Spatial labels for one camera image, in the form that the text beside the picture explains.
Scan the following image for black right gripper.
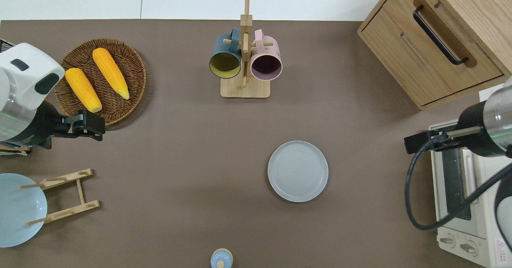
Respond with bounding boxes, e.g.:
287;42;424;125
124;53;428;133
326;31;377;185
404;100;508;158

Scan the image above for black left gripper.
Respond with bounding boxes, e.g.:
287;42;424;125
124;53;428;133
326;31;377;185
2;100;106;149

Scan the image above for gray round plate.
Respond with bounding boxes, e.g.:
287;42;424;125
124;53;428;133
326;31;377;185
268;140;329;203

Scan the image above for wooden plate rack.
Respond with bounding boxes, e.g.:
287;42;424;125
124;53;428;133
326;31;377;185
19;168;100;226

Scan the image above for light blue plate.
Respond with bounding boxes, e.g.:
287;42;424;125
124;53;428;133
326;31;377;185
0;173;48;248

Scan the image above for yellow corn cob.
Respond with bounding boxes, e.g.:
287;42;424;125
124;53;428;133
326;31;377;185
92;48;130;100
65;68;102;113

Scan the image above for round wicker basket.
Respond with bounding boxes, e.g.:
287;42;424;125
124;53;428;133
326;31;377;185
54;38;147;127

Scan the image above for wooden drawer cabinet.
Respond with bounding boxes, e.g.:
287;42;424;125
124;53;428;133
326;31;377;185
357;0;512;111

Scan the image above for cream toaster oven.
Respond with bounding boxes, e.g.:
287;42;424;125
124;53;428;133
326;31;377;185
429;120;512;268

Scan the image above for teal mug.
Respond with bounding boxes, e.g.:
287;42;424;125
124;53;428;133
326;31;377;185
209;28;242;79

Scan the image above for wooden mug tree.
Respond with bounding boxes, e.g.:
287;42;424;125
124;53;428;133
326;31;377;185
220;0;274;98

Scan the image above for pink mug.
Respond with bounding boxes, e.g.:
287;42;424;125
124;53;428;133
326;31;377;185
250;29;283;81

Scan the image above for light blue lidded jar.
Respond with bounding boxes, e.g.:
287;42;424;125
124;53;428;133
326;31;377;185
210;248;233;268

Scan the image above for thick black cable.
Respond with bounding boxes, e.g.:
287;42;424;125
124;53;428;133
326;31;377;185
404;138;512;232

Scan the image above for black metal drawer handle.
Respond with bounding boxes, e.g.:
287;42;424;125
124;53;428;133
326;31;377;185
413;5;468;66

